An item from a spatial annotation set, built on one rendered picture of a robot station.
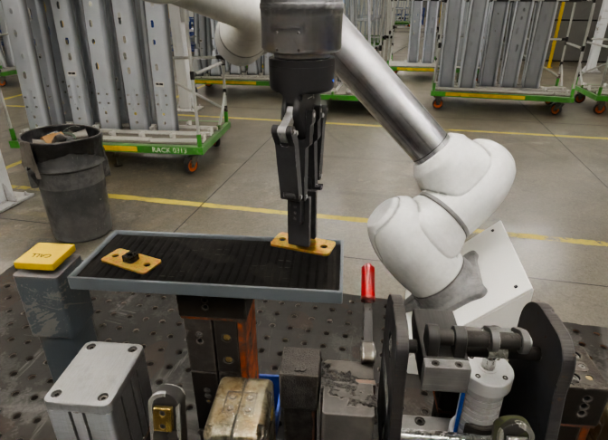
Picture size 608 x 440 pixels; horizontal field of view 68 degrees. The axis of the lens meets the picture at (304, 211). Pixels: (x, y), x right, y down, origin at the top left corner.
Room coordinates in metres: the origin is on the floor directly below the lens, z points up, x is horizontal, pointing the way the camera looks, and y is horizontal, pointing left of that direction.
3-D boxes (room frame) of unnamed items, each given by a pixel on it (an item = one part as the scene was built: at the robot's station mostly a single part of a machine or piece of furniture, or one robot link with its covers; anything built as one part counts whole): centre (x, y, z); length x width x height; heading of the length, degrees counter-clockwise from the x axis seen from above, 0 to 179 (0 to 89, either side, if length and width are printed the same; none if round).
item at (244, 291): (0.55, 0.13, 1.16); 0.37 x 0.14 x 0.02; 85
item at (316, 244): (0.53, 0.00, 1.21); 0.08 x 0.04 x 0.01; 69
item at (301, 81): (0.53, 0.00, 1.40); 0.08 x 0.07 x 0.09; 159
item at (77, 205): (2.83, 1.57, 0.36); 0.54 x 0.50 x 0.73; 168
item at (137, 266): (0.55, 0.25, 1.17); 0.08 x 0.04 x 0.01; 65
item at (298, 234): (0.52, 0.01, 1.24); 0.03 x 0.01 x 0.07; 69
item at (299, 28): (0.53, 0.00, 1.47); 0.09 x 0.09 x 0.06
